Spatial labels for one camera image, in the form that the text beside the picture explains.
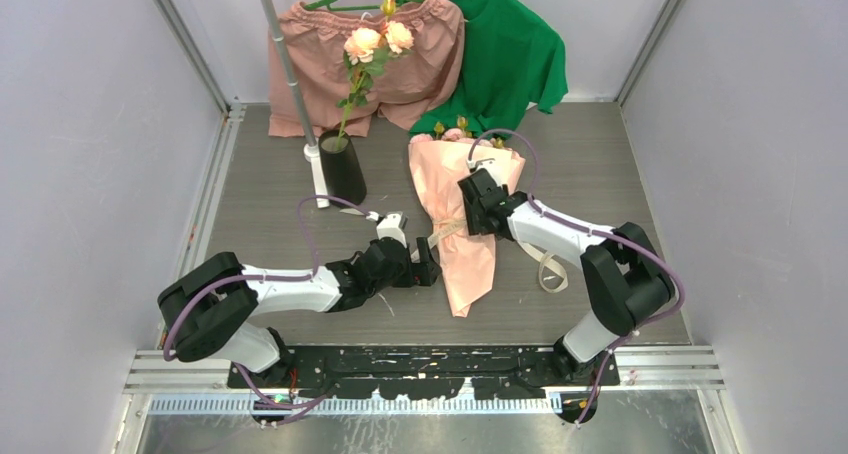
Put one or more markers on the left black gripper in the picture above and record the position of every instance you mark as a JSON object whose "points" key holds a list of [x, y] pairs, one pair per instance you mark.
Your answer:
{"points": [[424, 272]]}

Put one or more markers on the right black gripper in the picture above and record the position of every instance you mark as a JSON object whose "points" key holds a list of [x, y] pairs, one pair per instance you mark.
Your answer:
{"points": [[474, 224]]}

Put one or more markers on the cream printed ribbon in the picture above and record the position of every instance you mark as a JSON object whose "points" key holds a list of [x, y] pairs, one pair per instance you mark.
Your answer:
{"points": [[551, 275]]}

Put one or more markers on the pink paper bouquet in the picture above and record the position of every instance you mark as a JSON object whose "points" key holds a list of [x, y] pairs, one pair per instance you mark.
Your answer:
{"points": [[437, 166]]}

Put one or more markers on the black conical vase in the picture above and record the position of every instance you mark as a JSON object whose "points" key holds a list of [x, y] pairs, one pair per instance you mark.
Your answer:
{"points": [[341, 167]]}

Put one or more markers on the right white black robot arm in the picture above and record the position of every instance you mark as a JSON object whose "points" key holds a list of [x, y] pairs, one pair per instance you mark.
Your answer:
{"points": [[626, 281]]}

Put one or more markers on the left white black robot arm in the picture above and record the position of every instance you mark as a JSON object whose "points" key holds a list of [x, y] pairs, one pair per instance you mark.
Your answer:
{"points": [[207, 311]]}

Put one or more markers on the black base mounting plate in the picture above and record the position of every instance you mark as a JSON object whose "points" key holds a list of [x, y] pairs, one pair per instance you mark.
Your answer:
{"points": [[416, 372]]}

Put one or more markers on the pink shorts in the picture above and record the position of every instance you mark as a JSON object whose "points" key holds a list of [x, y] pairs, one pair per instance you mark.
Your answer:
{"points": [[410, 86]]}

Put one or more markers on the green t-shirt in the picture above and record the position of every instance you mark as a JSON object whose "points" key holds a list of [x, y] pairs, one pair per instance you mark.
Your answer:
{"points": [[512, 58]]}

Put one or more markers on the silver clothes rack pole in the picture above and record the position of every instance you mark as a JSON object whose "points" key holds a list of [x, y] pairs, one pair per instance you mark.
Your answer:
{"points": [[311, 149]]}

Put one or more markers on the peach rose stem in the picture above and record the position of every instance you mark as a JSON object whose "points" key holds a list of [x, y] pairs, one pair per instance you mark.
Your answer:
{"points": [[366, 53]]}

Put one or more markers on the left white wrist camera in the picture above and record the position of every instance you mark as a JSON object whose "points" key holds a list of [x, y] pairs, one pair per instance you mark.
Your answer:
{"points": [[392, 225]]}

